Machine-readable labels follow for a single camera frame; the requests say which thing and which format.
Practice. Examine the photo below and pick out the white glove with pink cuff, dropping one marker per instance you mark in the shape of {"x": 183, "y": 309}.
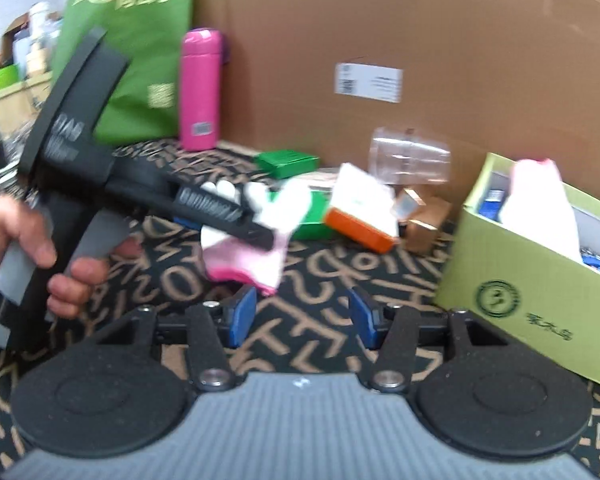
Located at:
{"x": 250, "y": 265}
{"x": 537, "y": 205}

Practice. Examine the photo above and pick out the clear plastic cup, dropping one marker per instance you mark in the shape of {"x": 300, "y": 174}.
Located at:
{"x": 410, "y": 157}

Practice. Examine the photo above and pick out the white bottle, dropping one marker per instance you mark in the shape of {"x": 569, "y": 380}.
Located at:
{"x": 40, "y": 22}

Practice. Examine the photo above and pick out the small labelled brown box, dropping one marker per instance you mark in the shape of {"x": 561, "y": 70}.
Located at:
{"x": 409, "y": 204}

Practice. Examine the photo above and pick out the green tote bag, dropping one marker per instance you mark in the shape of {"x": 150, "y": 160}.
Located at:
{"x": 130, "y": 35}

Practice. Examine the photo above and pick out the white shipping label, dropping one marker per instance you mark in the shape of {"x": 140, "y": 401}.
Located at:
{"x": 369, "y": 82}

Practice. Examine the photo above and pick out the flat green box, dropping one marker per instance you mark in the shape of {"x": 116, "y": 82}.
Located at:
{"x": 314, "y": 217}

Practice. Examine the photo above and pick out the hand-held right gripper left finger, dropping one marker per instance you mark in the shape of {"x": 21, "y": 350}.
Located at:
{"x": 242, "y": 315}

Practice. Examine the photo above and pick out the blue box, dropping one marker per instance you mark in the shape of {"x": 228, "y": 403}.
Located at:
{"x": 494, "y": 204}

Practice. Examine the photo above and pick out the small green box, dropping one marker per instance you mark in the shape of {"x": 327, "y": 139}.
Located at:
{"x": 287, "y": 162}

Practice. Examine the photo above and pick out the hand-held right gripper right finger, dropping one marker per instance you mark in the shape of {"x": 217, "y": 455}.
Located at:
{"x": 364, "y": 317}

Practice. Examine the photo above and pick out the large cardboard box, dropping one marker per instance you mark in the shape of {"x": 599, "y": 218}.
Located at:
{"x": 455, "y": 20}

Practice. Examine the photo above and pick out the small cardboard box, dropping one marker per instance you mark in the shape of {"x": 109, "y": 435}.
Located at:
{"x": 17, "y": 102}

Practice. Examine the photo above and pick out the plain brown box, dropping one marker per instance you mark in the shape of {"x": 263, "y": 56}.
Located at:
{"x": 430, "y": 225}

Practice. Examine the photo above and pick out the green tub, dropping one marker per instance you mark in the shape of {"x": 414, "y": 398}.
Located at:
{"x": 2, "y": 79}

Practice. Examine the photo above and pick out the orange and white box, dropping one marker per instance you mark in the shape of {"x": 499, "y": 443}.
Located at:
{"x": 362, "y": 200}

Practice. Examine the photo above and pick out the pink thermos bottle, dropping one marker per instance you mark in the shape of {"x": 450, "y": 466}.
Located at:
{"x": 200, "y": 90}

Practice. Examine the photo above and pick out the person's left hand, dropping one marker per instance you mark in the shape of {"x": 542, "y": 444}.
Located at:
{"x": 10, "y": 220}

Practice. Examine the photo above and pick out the green shoebox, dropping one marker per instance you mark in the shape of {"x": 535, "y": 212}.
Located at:
{"x": 520, "y": 300}

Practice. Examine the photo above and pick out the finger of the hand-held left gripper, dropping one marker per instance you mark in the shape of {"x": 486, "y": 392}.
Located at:
{"x": 205, "y": 205}

